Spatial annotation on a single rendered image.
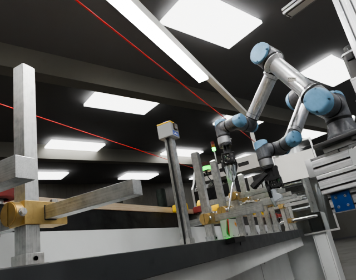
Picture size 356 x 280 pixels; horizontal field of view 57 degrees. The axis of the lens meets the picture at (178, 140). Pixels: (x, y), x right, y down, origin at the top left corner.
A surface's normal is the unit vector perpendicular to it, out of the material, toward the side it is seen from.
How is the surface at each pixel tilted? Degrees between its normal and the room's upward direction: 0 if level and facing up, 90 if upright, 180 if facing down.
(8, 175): 90
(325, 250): 90
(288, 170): 90
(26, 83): 90
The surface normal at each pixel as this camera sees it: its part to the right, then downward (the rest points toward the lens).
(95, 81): 0.61, -0.36
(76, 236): 0.87, -0.29
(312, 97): -0.66, -0.01
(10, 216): -0.47, -0.22
